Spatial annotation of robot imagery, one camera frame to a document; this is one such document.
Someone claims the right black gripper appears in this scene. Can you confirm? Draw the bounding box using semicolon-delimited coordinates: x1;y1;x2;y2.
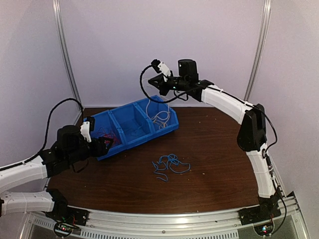
149;74;188;96

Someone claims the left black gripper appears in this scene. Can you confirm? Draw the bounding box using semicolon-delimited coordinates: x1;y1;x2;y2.
65;136;113;165

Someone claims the red cable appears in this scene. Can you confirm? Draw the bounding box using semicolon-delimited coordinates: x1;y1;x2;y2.
96;126;122;147

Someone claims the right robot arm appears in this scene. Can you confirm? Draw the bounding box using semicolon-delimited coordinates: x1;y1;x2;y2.
148;59;282;220

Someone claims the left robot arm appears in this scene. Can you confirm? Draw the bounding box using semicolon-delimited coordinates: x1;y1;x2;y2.
0;125;114;221

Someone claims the blue three-compartment bin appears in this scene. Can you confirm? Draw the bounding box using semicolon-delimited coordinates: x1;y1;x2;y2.
90;95;179;161

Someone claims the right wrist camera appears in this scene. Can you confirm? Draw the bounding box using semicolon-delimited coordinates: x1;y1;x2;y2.
151;59;172;82

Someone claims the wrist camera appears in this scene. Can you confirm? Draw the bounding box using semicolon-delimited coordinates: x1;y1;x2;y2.
80;117;95;143
151;59;172;82

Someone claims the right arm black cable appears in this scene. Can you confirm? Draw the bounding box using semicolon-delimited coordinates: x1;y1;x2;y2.
139;64;190;104

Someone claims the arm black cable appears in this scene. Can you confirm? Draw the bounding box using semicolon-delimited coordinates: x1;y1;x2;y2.
139;64;190;104
0;98;84;172

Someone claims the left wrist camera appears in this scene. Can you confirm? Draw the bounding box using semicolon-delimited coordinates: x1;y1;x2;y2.
80;117;95;143

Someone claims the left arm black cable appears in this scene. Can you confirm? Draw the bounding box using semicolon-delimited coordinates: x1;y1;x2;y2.
0;98;84;172

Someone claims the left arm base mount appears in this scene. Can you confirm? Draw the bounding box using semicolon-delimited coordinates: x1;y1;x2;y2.
45;194;89;239

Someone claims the front aluminium rail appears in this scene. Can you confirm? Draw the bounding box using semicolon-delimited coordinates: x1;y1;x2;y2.
18;197;310;239

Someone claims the left aluminium frame post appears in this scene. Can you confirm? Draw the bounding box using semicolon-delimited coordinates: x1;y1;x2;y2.
52;0;81;103

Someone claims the aluminium frame post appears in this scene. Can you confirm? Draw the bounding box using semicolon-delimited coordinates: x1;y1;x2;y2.
244;0;272;101
52;0;81;103

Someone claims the right aluminium frame post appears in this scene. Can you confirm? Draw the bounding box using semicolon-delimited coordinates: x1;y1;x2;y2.
244;0;272;101

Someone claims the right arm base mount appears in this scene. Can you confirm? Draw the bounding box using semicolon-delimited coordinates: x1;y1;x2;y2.
238;198;281;237

